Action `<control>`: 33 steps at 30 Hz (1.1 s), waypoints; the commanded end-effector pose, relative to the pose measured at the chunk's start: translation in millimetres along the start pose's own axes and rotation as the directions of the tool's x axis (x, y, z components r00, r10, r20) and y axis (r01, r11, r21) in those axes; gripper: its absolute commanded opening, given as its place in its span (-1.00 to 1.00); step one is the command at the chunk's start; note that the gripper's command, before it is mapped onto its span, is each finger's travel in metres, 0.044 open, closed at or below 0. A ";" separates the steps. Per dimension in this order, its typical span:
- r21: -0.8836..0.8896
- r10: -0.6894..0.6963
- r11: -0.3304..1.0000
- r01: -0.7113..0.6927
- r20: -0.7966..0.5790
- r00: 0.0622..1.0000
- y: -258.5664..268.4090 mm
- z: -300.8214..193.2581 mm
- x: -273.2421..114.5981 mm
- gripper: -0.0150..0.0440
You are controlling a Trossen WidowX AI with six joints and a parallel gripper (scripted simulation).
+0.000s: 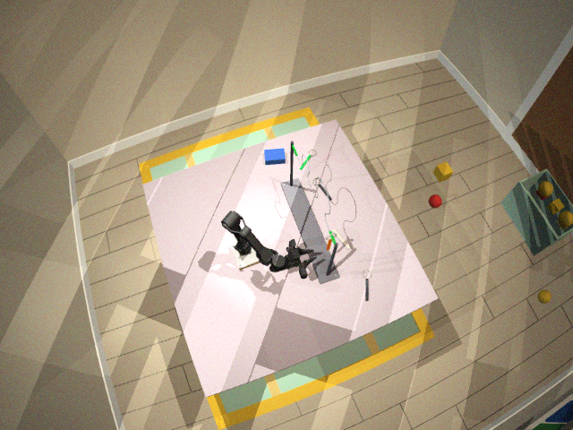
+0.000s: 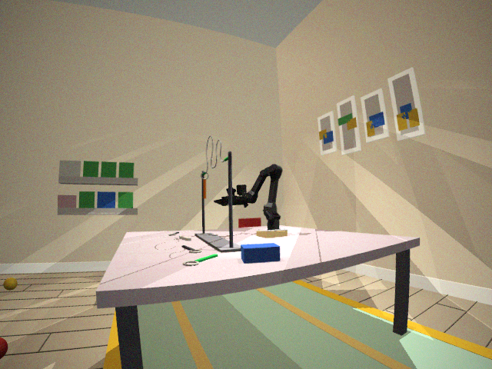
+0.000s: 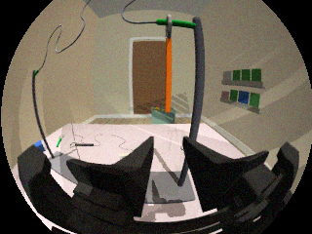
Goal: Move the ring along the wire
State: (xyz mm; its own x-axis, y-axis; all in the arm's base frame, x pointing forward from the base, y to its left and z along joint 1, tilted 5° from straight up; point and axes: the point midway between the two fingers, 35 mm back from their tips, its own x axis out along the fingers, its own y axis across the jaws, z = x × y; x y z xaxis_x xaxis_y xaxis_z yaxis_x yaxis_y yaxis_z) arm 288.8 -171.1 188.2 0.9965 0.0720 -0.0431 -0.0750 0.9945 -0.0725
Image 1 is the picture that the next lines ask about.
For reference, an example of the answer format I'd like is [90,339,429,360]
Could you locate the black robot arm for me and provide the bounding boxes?
[221,211,301,272]

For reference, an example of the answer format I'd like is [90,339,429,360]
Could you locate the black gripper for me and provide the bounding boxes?
[284,239,317,279]

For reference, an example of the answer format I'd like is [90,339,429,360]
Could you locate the blue rectangular block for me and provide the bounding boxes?
[264,149,286,165]

